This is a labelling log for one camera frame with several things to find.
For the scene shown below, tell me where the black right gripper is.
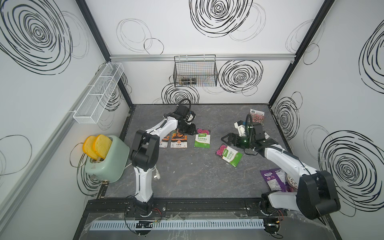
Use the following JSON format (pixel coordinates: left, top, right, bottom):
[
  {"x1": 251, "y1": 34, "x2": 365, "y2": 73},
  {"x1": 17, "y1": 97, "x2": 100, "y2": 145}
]
[{"x1": 221, "y1": 132, "x2": 255, "y2": 148}]

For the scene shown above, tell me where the marigold seed packet orange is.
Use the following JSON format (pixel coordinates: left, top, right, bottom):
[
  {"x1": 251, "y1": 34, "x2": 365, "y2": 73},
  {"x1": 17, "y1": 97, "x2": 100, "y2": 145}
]
[{"x1": 171, "y1": 129, "x2": 188, "y2": 149}]

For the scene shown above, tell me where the impatiens seed packet green white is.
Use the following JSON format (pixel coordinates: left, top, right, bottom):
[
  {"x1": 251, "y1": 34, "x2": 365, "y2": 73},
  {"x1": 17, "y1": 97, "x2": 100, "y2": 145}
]
[{"x1": 194, "y1": 129, "x2": 211, "y2": 149}]

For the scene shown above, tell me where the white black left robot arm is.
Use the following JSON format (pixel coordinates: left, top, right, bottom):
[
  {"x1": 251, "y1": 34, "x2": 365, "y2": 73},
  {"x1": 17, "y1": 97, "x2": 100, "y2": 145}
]
[{"x1": 129, "y1": 98, "x2": 197, "y2": 216}]

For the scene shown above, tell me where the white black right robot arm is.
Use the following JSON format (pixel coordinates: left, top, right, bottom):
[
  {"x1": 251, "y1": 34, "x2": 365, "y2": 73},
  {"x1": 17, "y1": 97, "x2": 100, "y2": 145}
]
[{"x1": 221, "y1": 114, "x2": 341, "y2": 220}]

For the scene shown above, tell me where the red flower seed packet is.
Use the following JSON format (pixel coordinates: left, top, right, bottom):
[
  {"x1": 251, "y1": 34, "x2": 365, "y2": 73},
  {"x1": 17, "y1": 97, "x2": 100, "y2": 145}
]
[{"x1": 250, "y1": 109, "x2": 265, "y2": 125}]

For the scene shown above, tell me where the purple seed packet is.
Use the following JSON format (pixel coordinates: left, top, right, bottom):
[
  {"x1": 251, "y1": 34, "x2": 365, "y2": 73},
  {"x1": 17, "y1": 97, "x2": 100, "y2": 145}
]
[{"x1": 260, "y1": 169, "x2": 294, "y2": 192}]

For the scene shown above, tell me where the small item in basket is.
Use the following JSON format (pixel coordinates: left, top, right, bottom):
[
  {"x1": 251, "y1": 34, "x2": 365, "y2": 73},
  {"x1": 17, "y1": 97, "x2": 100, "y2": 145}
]
[{"x1": 179, "y1": 78, "x2": 197, "y2": 86}]

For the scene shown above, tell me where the white plastic strainer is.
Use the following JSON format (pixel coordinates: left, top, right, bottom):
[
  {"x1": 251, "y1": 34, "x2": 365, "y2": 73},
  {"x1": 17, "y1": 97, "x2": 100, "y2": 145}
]
[{"x1": 286, "y1": 175, "x2": 298, "y2": 190}]

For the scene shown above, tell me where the yellow toast slice front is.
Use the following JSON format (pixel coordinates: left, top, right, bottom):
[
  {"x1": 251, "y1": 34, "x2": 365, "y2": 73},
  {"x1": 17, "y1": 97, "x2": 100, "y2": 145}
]
[{"x1": 92, "y1": 135, "x2": 113, "y2": 159}]

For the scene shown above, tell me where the yellow toast slice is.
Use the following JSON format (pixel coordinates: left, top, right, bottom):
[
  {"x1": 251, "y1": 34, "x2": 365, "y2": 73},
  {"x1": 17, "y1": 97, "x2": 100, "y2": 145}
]
[
  {"x1": 83, "y1": 136, "x2": 99, "y2": 160},
  {"x1": 92, "y1": 135, "x2": 113, "y2": 159}
]

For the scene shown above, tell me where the mint green toaster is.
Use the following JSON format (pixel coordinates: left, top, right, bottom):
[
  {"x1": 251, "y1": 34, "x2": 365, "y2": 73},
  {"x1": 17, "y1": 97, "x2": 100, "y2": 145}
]
[{"x1": 85, "y1": 135, "x2": 130, "y2": 183}]

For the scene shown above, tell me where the yellow toast slice back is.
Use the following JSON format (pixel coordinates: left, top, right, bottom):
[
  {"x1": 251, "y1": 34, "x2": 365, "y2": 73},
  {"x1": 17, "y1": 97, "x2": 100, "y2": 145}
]
[{"x1": 83, "y1": 136, "x2": 99, "y2": 160}]

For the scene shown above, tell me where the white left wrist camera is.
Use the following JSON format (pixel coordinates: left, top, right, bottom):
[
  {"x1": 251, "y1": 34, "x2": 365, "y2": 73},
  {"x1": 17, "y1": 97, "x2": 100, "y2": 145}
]
[{"x1": 186, "y1": 111, "x2": 196, "y2": 124}]

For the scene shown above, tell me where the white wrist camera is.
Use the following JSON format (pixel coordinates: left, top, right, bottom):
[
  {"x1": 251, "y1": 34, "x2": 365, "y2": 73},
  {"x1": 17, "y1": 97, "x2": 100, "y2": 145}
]
[
  {"x1": 234, "y1": 121, "x2": 246, "y2": 137},
  {"x1": 186, "y1": 111, "x2": 196, "y2": 124}
]

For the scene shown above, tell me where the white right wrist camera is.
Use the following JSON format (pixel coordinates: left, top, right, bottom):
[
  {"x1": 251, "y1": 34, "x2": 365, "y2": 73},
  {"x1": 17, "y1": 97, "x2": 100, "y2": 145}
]
[{"x1": 234, "y1": 121, "x2": 246, "y2": 137}]

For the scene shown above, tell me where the black wire wall basket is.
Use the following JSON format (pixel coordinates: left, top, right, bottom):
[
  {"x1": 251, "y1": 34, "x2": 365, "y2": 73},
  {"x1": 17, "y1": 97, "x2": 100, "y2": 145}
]
[{"x1": 173, "y1": 60, "x2": 219, "y2": 88}]

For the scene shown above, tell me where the aluminium wall rail back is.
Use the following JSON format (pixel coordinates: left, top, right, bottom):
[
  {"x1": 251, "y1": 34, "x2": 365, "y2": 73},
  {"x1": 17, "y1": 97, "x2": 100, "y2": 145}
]
[{"x1": 110, "y1": 54, "x2": 296, "y2": 62}]

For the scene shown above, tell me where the white power cable with plug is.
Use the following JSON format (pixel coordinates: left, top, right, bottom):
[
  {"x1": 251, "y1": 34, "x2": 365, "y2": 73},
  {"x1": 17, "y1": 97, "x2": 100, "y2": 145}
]
[{"x1": 124, "y1": 161, "x2": 162, "y2": 181}]

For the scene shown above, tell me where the white wire wall shelf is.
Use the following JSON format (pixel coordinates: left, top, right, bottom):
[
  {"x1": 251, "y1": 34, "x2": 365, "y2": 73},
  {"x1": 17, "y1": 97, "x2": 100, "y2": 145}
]
[{"x1": 73, "y1": 62, "x2": 124, "y2": 124}]

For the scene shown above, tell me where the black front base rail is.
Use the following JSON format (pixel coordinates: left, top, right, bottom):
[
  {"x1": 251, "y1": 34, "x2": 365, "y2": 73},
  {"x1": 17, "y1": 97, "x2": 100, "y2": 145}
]
[{"x1": 85, "y1": 197, "x2": 328, "y2": 218}]

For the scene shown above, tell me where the white slotted cable duct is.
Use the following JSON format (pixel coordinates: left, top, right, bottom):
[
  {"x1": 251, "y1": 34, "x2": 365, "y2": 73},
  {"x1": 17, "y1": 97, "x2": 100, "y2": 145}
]
[{"x1": 90, "y1": 219, "x2": 265, "y2": 232}]

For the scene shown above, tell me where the black corner frame post left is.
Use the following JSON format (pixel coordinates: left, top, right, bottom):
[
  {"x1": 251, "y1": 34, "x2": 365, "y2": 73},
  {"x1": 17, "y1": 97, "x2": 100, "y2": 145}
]
[{"x1": 76, "y1": 0, "x2": 135, "y2": 110}]

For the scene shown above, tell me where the black corner frame post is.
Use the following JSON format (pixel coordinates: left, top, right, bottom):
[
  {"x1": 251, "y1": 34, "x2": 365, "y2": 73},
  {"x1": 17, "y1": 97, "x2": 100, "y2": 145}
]
[
  {"x1": 76, "y1": 0, "x2": 135, "y2": 110},
  {"x1": 269, "y1": 0, "x2": 335, "y2": 107}
]

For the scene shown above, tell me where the black corner frame post right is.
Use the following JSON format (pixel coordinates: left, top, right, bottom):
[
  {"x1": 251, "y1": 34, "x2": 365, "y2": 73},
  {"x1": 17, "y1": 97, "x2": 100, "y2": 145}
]
[{"x1": 269, "y1": 0, "x2": 335, "y2": 107}]

